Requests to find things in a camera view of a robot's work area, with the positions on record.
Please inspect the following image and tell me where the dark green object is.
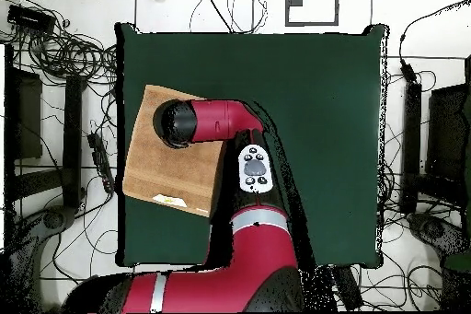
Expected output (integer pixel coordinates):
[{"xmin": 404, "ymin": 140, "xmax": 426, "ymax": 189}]
[{"xmin": 442, "ymin": 250, "xmax": 471, "ymax": 273}]

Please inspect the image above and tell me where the grey chair base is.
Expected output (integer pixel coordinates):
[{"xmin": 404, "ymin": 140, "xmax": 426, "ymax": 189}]
[
  {"xmin": 6, "ymin": 205, "xmax": 79, "ymax": 311},
  {"xmin": 408, "ymin": 212, "xmax": 469, "ymax": 267}
]

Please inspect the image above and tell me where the tangled black cable bundle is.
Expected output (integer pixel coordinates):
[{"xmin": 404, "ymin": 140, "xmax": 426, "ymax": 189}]
[
  {"xmin": 358, "ymin": 264, "xmax": 442, "ymax": 312},
  {"xmin": 21, "ymin": 28, "xmax": 119, "ymax": 87}
]

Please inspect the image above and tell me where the thin black looped cable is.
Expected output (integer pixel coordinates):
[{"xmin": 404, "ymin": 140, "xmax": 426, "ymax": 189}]
[{"xmin": 188, "ymin": 0, "xmax": 269, "ymax": 34}]

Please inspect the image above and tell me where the black box device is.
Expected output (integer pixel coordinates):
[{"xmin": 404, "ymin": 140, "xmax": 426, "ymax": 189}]
[{"xmin": 6, "ymin": 4, "xmax": 57, "ymax": 34}]

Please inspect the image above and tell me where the black cable with adapter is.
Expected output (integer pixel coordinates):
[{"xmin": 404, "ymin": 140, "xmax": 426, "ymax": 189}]
[{"xmin": 397, "ymin": 0, "xmax": 471, "ymax": 85}]

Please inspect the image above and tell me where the black rectangular floor device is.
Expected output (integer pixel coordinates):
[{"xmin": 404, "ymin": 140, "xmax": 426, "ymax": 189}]
[{"xmin": 330, "ymin": 264, "xmax": 364, "ymax": 312}]

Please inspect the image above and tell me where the dark green table cloth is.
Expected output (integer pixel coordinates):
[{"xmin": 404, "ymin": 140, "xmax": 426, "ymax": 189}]
[{"xmin": 111, "ymin": 22, "xmax": 390, "ymax": 268}]

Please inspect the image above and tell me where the grey square frame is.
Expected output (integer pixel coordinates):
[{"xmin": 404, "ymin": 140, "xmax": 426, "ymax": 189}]
[{"xmin": 284, "ymin": 0, "xmax": 340, "ymax": 28}]

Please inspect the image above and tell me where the black power strip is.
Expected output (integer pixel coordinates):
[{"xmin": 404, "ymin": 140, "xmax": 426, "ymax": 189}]
[{"xmin": 86, "ymin": 132, "xmax": 118, "ymax": 194}]

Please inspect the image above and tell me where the orange terry towel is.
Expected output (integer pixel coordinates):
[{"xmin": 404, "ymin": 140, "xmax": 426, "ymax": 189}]
[{"xmin": 121, "ymin": 84, "xmax": 228, "ymax": 218}]

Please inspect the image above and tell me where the black metal stand frame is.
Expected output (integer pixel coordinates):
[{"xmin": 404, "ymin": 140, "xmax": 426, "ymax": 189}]
[
  {"xmin": 399, "ymin": 53, "xmax": 471, "ymax": 215},
  {"xmin": 3, "ymin": 44, "xmax": 88, "ymax": 214}
]

